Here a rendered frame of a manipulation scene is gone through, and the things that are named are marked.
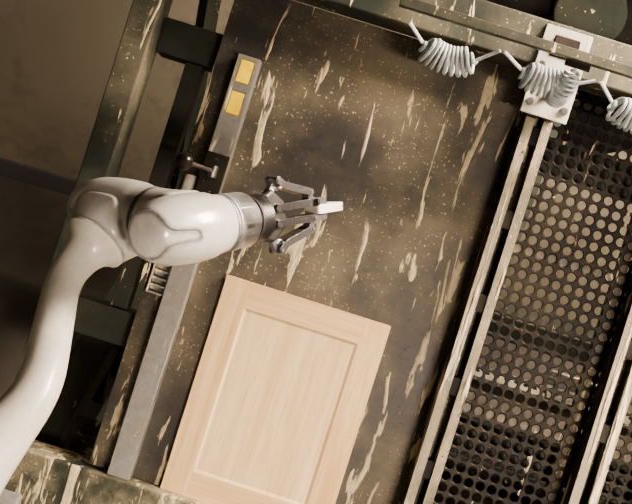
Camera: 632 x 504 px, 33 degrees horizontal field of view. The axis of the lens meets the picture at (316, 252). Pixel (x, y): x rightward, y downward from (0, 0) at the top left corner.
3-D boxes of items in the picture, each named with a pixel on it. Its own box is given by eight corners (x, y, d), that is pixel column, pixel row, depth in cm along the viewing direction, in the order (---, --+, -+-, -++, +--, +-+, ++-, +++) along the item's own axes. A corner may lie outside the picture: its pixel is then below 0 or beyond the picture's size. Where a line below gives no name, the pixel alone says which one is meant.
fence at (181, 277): (110, 470, 238) (106, 473, 234) (240, 56, 237) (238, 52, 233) (132, 477, 237) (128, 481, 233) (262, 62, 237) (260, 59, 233)
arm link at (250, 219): (198, 252, 168) (225, 247, 173) (242, 254, 163) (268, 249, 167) (195, 193, 167) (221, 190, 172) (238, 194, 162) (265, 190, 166)
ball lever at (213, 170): (206, 179, 234) (168, 165, 222) (211, 162, 234) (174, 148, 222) (220, 183, 232) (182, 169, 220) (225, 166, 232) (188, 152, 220)
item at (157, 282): (147, 290, 237) (145, 291, 234) (157, 260, 237) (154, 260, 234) (165, 296, 237) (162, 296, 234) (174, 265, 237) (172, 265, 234)
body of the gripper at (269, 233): (224, 192, 171) (263, 187, 178) (227, 245, 172) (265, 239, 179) (260, 193, 166) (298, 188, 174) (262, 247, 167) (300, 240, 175)
